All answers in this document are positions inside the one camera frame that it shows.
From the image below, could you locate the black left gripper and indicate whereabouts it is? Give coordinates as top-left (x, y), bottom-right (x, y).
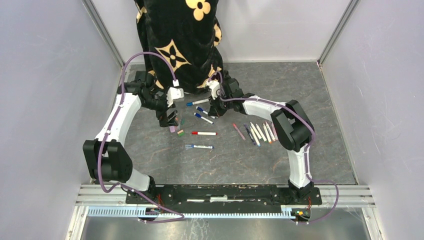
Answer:
top-left (142, 91), bottom-right (179, 128)

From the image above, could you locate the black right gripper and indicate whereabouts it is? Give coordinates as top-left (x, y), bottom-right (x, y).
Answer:
top-left (208, 91), bottom-right (233, 118)

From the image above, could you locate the dark blue capped marker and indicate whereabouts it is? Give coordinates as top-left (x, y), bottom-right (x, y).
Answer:
top-left (194, 112), bottom-right (214, 125)
top-left (196, 106), bottom-right (217, 119)

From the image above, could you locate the light blue capped white marker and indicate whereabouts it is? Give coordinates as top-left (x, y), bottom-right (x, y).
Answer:
top-left (186, 98), bottom-right (209, 107)

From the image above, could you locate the pink gel pen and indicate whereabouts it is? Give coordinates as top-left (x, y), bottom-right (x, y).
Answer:
top-left (232, 123), bottom-right (246, 141)

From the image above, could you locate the dark purple pen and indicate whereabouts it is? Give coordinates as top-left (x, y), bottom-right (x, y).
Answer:
top-left (243, 123), bottom-right (256, 146)

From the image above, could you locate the orange capped white marker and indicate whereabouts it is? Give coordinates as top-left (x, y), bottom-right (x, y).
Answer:
top-left (263, 123), bottom-right (273, 144)

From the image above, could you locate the pink highlighter pen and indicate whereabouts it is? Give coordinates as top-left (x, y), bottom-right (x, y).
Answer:
top-left (271, 123), bottom-right (278, 141)

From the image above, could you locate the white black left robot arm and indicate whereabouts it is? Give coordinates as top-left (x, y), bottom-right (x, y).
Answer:
top-left (82, 75), bottom-right (184, 204)

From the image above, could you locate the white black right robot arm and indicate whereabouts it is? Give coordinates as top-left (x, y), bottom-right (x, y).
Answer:
top-left (205, 78), bottom-right (315, 204)

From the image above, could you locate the clear blue ballpoint pen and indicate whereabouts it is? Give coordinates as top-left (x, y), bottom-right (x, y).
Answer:
top-left (185, 144), bottom-right (214, 150)

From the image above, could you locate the red capped white marker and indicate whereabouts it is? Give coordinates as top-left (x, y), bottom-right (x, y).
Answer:
top-left (191, 131), bottom-right (218, 136)

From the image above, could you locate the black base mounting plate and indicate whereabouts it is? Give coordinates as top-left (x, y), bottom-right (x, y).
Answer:
top-left (145, 184), bottom-right (323, 215)

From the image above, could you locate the black floral blanket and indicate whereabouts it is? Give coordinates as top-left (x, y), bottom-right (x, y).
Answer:
top-left (134, 0), bottom-right (230, 95)

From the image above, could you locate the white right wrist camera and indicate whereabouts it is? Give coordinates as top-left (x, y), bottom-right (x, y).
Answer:
top-left (206, 80), bottom-right (221, 100)

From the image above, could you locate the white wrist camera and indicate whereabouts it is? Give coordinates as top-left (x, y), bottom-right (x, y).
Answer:
top-left (206, 80), bottom-right (221, 100)
top-left (166, 87), bottom-right (185, 108)

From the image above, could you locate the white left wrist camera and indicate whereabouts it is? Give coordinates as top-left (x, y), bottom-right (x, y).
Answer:
top-left (166, 87), bottom-right (185, 108)

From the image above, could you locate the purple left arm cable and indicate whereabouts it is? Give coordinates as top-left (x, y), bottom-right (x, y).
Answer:
top-left (96, 51), bottom-right (185, 224)

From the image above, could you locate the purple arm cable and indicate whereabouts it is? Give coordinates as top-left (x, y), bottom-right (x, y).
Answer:
top-left (207, 70), bottom-right (340, 225)
top-left (96, 51), bottom-right (185, 224)

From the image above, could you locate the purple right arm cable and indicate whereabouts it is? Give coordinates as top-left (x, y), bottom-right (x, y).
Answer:
top-left (207, 70), bottom-right (340, 225)

